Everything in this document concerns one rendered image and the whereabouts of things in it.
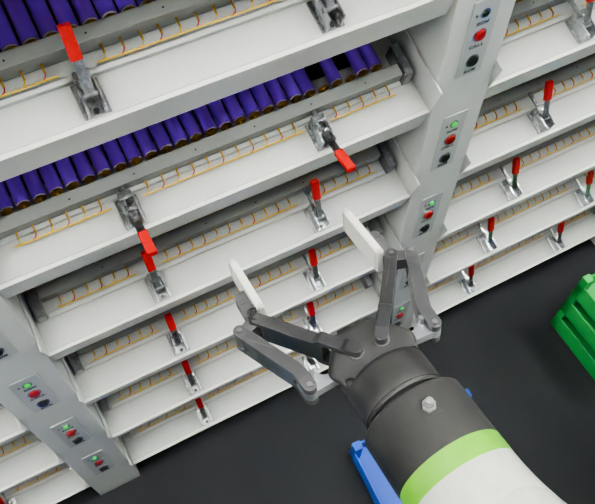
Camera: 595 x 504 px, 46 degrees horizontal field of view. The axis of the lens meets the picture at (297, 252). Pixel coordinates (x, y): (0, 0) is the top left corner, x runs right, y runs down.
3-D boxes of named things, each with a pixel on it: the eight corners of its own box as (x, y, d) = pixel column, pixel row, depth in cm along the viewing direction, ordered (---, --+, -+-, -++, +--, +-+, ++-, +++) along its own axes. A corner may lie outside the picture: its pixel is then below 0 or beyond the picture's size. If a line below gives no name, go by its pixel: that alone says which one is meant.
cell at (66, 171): (61, 140, 89) (81, 185, 88) (47, 145, 88) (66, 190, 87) (58, 134, 87) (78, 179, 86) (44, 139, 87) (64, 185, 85)
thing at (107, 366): (389, 264, 136) (410, 244, 123) (88, 405, 122) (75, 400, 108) (342, 173, 140) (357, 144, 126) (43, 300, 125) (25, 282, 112)
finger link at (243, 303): (268, 336, 65) (239, 350, 65) (246, 299, 68) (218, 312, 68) (266, 326, 64) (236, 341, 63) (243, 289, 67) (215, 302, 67)
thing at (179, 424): (371, 347, 170) (386, 338, 157) (134, 464, 156) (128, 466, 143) (333, 272, 174) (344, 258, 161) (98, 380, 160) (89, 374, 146)
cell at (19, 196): (13, 158, 87) (32, 204, 86) (-2, 163, 87) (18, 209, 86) (9, 152, 86) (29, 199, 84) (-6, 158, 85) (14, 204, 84)
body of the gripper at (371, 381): (365, 454, 60) (314, 372, 66) (449, 409, 62) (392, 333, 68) (363, 410, 54) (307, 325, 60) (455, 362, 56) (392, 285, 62)
